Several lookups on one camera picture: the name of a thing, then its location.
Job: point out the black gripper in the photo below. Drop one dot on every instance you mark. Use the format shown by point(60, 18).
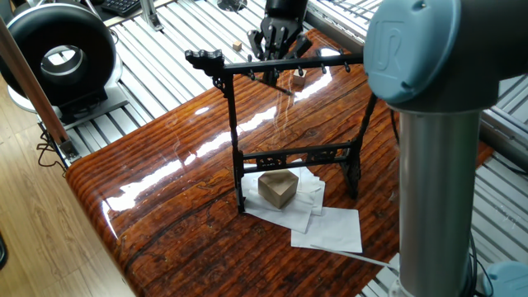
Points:
point(282, 15)

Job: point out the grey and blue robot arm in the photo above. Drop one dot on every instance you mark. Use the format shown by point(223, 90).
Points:
point(429, 99)

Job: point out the black metal pen rack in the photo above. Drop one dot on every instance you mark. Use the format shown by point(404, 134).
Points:
point(293, 155)

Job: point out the small wooden cube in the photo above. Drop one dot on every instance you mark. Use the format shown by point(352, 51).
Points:
point(299, 80)

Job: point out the tiny yellow cube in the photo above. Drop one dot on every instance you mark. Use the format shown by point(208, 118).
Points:
point(237, 44)

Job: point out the large wooden block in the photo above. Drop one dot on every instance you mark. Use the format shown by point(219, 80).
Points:
point(277, 188)

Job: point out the white paper sheet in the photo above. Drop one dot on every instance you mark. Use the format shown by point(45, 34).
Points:
point(330, 231)
point(252, 202)
point(313, 191)

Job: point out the black keyboard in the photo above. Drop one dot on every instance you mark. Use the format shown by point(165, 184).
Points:
point(124, 7)

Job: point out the brown wooden pole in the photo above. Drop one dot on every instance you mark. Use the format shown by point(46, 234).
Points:
point(33, 82)

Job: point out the black round duct fan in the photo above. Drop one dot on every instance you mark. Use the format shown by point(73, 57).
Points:
point(25, 41)

